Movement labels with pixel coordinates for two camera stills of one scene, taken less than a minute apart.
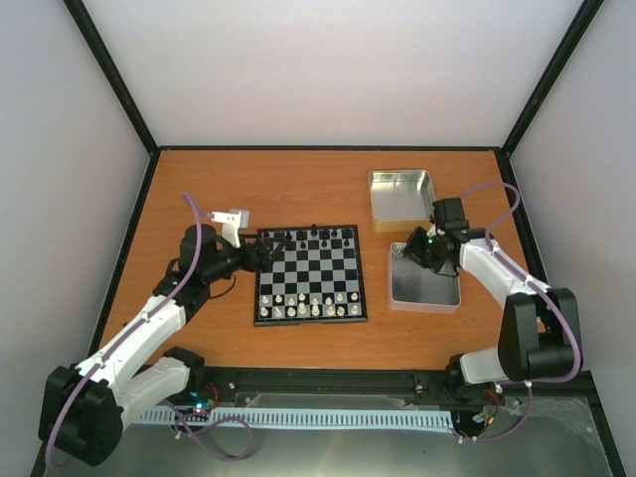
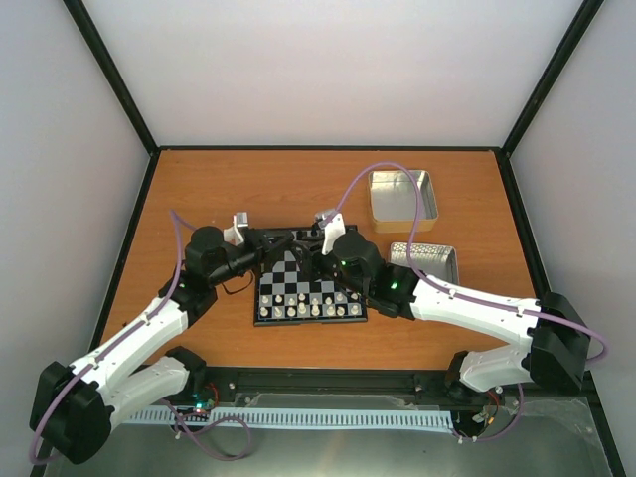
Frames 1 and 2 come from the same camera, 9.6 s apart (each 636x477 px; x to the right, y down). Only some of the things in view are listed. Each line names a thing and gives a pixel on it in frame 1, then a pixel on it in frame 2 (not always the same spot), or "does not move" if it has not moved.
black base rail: x=414 y=382 does not move
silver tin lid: x=400 y=201 does not move
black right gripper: x=411 y=251 -> x=309 y=263
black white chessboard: x=315 y=277 does not move
